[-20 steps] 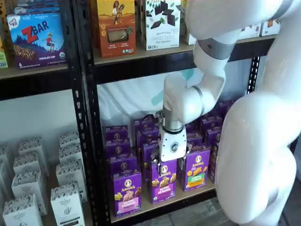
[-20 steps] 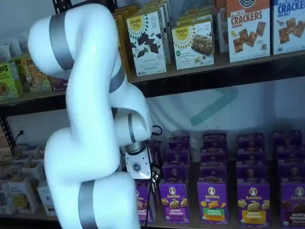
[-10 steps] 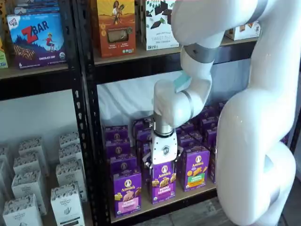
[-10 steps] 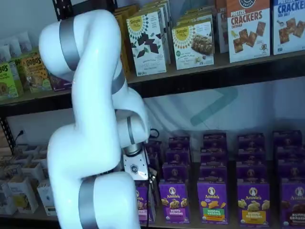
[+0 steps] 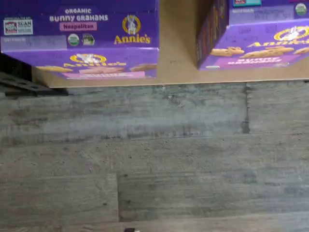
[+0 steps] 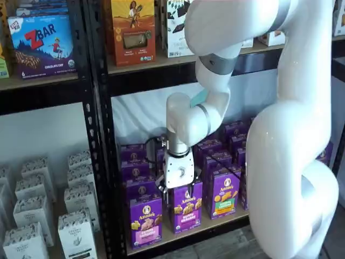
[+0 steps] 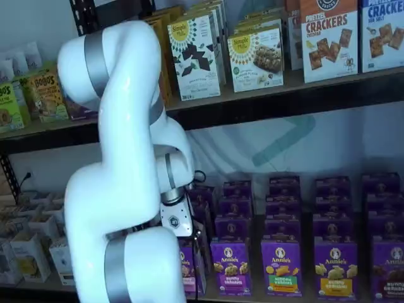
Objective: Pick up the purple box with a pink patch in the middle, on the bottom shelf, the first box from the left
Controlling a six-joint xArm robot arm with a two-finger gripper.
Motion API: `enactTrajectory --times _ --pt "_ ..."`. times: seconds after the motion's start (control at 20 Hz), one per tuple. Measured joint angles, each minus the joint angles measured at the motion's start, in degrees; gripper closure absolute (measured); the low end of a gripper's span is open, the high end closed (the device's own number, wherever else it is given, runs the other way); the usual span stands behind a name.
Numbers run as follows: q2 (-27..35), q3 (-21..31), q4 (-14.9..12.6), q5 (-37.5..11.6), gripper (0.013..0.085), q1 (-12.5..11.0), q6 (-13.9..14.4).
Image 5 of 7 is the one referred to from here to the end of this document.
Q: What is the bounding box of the purple Annie's box pink patch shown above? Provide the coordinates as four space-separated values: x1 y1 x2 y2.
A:
0 0 160 81

